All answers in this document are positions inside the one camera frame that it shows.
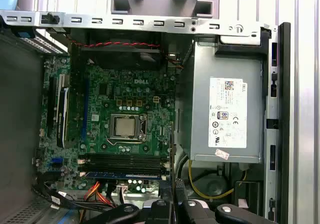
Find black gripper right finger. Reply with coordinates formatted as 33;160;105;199
175;179;272;224

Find black open PC case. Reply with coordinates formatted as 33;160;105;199
0;9;292;224

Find grey power supply unit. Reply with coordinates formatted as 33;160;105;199
189;40;266;164

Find round case speaker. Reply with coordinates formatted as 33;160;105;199
194;174;231;200

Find blue disk carrier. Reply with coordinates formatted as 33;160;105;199
47;208;87;224

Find silver CPU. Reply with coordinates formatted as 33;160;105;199
113;116;137;137

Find black cable bundle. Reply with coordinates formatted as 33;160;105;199
31;179;118;212

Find blue plastic latch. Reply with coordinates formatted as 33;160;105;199
11;26;36;39

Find black fan shroud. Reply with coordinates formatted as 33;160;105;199
79;31;167;71

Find green Dell motherboard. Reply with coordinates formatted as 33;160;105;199
37;55;177;192

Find short red black wire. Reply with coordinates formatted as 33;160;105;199
166;53;185;69

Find thin wire locking lever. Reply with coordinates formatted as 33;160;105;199
106;138;147;146

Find metal socket cover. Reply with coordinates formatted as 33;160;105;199
109;113;148;141

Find blue SATA port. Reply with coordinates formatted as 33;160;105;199
51;158;63;172

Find black expansion slot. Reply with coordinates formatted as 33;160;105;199
48;76;57;138

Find orange wires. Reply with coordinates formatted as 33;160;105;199
83;181;116;210

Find RAM stick with blue label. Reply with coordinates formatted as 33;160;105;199
83;172;162;181

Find red black twisted wire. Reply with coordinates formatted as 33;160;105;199
71;40;161;48

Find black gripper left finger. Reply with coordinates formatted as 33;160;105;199
83;183;176;224

